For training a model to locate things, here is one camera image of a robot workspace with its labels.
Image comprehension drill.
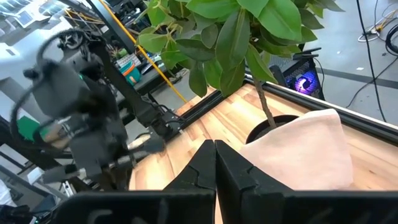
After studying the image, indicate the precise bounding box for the teal and orange cup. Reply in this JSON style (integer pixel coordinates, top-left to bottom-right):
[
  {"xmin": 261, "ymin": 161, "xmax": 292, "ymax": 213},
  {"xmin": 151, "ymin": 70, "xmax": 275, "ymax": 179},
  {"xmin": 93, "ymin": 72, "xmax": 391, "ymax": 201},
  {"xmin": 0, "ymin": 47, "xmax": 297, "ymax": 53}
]
[{"xmin": 120, "ymin": 61, "xmax": 142, "ymax": 86}]

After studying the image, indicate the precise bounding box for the black floor cable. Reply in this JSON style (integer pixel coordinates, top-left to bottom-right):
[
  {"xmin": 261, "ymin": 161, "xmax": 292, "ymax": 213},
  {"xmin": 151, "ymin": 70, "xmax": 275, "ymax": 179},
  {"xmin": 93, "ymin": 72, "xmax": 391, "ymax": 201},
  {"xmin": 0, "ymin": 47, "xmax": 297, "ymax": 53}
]
[{"xmin": 355, "ymin": 0, "xmax": 388, "ymax": 123}]

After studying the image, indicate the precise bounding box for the black table edge rail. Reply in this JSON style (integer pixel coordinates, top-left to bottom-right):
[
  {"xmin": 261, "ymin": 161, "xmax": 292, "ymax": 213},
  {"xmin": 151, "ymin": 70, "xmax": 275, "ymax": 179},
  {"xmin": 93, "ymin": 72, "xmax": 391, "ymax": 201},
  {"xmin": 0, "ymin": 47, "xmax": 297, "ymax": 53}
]
[
  {"xmin": 244, "ymin": 73, "xmax": 398, "ymax": 146},
  {"xmin": 174, "ymin": 89, "xmax": 225, "ymax": 129}
]

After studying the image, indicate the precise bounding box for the yellow hanging cable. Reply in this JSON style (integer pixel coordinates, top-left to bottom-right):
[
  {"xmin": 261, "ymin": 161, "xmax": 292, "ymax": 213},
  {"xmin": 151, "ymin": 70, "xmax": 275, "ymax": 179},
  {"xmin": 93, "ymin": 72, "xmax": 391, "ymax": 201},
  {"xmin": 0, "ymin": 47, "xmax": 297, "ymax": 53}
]
[{"xmin": 98, "ymin": 0, "xmax": 188, "ymax": 104}]

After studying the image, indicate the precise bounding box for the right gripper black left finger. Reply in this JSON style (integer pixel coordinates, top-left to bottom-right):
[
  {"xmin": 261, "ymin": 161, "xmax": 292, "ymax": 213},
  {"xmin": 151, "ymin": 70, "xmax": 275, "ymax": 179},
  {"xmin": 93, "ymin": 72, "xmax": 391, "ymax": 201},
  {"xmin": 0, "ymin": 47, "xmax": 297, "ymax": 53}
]
[{"xmin": 163, "ymin": 139, "xmax": 217, "ymax": 191}]

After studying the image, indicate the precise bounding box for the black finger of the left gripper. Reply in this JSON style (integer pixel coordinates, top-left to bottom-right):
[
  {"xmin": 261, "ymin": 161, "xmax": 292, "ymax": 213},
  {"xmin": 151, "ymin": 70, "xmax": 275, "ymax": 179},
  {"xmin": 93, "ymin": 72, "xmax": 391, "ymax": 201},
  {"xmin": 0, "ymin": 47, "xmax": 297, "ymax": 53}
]
[{"xmin": 126, "ymin": 134, "xmax": 166, "ymax": 154}]

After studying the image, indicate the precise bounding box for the green flat object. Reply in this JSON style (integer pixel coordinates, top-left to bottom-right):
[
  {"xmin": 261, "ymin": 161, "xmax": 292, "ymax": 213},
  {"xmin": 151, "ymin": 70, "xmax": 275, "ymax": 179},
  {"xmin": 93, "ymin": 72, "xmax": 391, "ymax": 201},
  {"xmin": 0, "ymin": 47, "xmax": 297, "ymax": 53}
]
[{"xmin": 16, "ymin": 115, "xmax": 50, "ymax": 142}]

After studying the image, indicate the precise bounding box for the black diagonal frame post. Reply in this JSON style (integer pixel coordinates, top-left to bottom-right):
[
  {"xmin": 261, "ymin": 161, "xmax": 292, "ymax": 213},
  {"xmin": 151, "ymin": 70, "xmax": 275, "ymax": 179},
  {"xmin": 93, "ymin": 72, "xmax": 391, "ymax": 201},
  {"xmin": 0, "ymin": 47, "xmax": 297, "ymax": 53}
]
[{"xmin": 85, "ymin": 0, "xmax": 184, "ymax": 139}]

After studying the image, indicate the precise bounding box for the computer case with purple light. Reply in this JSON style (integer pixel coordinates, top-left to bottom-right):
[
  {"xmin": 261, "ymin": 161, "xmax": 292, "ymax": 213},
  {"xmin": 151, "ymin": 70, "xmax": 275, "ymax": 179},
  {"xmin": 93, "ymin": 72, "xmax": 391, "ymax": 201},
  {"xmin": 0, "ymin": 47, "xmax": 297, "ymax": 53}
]
[{"xmin": 269, "ymin": 47, "xmax": 326, "ymax": 101}]

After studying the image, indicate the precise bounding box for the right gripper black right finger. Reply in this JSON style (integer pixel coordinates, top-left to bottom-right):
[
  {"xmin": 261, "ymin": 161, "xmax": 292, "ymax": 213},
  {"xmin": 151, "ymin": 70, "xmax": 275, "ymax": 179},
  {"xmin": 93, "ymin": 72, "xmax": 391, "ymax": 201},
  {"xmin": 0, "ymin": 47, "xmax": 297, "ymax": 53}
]
[{"xmin": 215, "ymin": 139, "xmax": 294, "ymax": 224}]

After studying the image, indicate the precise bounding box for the green potted plant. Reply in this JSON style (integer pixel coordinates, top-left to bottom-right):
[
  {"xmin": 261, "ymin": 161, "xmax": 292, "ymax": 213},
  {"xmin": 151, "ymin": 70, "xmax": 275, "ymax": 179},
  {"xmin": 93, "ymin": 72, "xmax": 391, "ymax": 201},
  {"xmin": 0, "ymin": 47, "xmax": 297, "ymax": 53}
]
[{"xmin": 136, "ymin": 0, "xmax": 346, "ymax": 144}]

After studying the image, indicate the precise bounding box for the pink cloth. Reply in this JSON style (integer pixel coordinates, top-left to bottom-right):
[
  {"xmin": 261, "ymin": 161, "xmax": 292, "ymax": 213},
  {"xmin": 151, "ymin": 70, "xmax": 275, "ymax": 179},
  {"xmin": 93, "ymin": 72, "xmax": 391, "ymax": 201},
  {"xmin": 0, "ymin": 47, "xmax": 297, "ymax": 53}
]
[{"xmin": 238, "ymin": 108, "xmax": 354, "ymax": 191}]

